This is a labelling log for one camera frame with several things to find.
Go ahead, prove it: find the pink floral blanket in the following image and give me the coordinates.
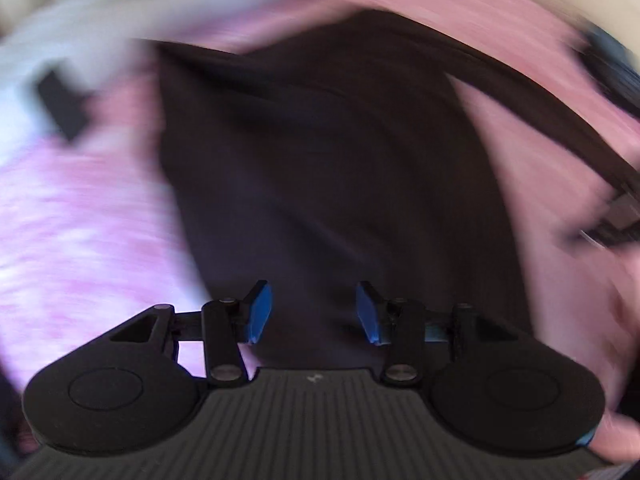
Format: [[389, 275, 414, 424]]
[[0, 0, 640, 466]]

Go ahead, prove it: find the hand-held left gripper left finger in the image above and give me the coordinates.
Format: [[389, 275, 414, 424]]
[[107, 280, 274, 389]]

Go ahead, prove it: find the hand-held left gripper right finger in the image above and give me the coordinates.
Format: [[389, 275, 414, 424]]
[[355, 281, 531, 387]]

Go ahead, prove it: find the dark grey object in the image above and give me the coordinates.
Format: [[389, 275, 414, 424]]
[[581, 24, 640, 117]]

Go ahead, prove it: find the black rectangular object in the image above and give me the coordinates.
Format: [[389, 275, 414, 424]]
[[36, 69, 94, 142]]

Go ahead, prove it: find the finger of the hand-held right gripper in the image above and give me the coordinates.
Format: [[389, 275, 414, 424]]
[[574, 192, 640, 252]]

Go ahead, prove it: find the dark garment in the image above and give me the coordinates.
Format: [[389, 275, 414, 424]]
[[150, 10, 640, 372]]

